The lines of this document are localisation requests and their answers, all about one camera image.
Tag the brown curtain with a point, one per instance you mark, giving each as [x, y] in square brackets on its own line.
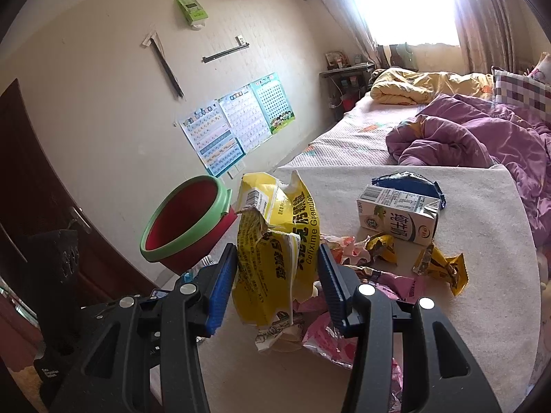
[486, 17]
[340, 13]

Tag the brown wooden door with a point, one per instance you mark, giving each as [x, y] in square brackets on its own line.
[38, 159]

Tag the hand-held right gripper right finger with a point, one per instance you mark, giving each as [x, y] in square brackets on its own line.
[331, 288]

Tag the white cartoon-print wrapper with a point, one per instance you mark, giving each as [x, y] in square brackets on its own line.
[271, 337]

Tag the white milk carton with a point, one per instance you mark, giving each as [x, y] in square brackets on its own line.
[396, 223]

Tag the green wall tissue box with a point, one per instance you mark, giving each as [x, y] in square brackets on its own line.
[191, 8]

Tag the bright window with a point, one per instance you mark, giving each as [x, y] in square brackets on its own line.
[404, 0]

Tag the purple quilt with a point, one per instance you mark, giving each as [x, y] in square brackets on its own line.
[473, 137]

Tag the white chart wall poster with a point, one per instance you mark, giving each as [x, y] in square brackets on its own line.
[245, 116]

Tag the pink plush toy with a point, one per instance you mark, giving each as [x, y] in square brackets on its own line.
[542, 66]

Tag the blue-bordered wall poster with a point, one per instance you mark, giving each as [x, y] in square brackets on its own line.
[206, 137]

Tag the dark small desk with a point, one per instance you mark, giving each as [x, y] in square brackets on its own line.
[344, 73]

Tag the red bucket with green rim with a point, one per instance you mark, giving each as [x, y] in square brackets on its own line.
[189, 215]

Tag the beige table cloth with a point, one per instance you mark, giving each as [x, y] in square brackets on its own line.
[473, 245]

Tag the green chart wall poster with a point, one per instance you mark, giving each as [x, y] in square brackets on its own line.
[273, 101]

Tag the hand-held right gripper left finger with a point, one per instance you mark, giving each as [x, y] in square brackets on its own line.
[219, 292]

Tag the black angled wall bar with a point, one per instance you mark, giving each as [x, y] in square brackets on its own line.
[165, 66]

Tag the pink patterned snack wrapper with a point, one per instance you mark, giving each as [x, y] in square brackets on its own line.
[400, 286]

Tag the blue snack wrapper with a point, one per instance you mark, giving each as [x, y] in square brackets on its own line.
[413, 187]

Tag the yellow snack wrapper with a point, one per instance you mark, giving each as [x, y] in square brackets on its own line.
[381, 247]
[443, 269]

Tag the checked pillow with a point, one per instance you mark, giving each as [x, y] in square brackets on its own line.
[523, 90]

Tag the bed with patterned sheet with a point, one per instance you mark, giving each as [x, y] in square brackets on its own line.
[344, 137]

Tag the yellow medicine bag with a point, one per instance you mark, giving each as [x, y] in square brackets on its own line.
[258, 275]

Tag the yellow quilt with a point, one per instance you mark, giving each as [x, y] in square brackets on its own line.
[422, 84]

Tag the black wall rail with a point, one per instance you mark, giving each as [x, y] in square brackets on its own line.
[226, 50]

